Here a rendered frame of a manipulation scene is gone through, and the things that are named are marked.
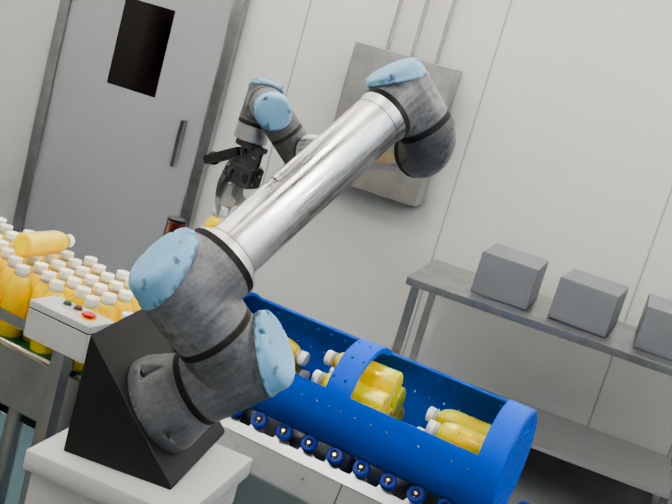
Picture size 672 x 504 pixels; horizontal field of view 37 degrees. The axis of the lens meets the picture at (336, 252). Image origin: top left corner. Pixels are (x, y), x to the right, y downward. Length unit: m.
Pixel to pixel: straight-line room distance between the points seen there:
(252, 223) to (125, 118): 4.78
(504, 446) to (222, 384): 0.80
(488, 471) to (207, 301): 0.90
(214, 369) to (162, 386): 0.11
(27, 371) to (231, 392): 1.16
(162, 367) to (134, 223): 4.71
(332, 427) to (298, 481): 0.18
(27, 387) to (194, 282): 1.24
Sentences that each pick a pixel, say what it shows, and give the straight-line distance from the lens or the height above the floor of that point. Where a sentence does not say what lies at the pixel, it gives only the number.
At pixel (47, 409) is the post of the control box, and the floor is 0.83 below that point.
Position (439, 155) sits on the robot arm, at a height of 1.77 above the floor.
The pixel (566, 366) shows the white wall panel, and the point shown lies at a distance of 5.90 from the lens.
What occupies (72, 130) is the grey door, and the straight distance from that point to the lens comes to 6.71.
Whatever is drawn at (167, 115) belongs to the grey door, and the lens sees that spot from 6.38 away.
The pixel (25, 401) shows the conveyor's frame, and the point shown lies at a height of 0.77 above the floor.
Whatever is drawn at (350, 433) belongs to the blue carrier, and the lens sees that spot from 2.44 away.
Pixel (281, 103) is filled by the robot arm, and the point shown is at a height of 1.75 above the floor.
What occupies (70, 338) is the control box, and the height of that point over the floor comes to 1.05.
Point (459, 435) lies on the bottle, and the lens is 2.40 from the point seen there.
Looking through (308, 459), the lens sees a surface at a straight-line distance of 2.54.
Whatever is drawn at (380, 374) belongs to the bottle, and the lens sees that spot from 2.50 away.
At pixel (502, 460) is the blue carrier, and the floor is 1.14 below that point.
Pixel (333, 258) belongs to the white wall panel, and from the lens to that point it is 6.06.
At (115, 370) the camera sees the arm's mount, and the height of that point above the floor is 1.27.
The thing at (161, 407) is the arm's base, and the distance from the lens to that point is 1.82.
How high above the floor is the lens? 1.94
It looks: 12 degrees down
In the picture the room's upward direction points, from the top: 16 degrees clockwise
